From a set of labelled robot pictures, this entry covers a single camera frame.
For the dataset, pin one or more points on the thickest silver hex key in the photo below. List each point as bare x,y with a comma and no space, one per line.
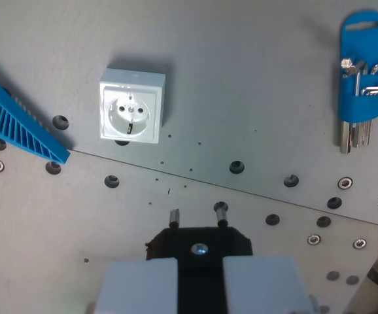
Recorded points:
346,140

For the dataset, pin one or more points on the black two-pin power plug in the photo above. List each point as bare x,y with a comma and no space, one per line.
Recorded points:
200,278

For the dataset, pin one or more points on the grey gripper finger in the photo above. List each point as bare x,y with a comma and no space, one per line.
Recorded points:
140,288
261,288

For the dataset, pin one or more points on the blue hex key holder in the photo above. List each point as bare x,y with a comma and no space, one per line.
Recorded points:
362,104

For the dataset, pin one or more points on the white wall socket box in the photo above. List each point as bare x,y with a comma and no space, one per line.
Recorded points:
130,108

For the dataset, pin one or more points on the medium silver hex key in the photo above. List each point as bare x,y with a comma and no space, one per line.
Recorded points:
355,134

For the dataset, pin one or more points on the blue ribbed plastic wedge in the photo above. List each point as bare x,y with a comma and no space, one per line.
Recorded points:
15,127

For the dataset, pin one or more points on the smallest silver hex key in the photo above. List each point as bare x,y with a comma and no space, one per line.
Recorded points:
373,91

